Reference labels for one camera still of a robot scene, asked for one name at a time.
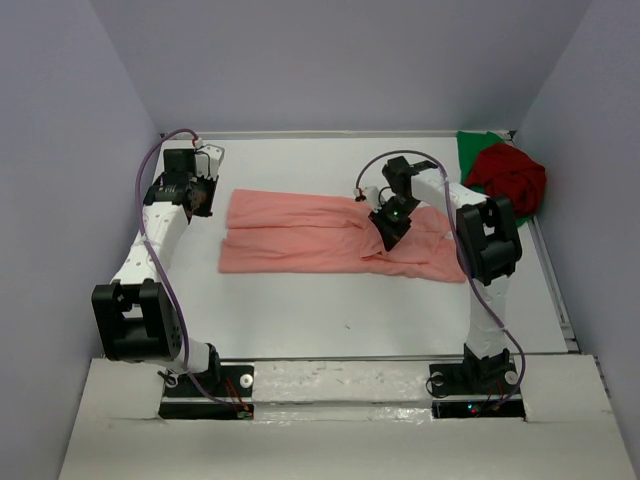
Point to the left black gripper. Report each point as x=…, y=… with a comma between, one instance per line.
x=205, y=209

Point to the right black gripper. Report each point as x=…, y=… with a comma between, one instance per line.
x=390, y=233

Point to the pink t shirt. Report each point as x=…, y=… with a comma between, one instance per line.
x=273, y=232

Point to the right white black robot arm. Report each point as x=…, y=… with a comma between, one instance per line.
x=488, y=248

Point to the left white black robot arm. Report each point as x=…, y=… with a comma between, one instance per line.
x=136, y=312

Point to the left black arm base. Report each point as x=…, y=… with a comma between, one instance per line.
x=226, y=399

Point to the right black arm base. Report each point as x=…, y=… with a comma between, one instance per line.
x=454, y=397

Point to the green t shirt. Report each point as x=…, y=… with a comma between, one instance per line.
x=469, y=145

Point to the red t shirt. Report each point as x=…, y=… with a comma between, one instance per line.
x=503, y=170

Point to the white foam front panel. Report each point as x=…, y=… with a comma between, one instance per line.
x=349, y=420

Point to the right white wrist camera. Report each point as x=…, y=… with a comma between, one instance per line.
x=369, y=195

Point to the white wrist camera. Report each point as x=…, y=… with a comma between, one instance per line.
x=208, y=161
x=369, y=195

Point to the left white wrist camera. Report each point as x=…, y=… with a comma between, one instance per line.
x=208, y=161

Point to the aluminium back table rail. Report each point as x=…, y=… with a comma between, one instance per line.
x=325, y=134

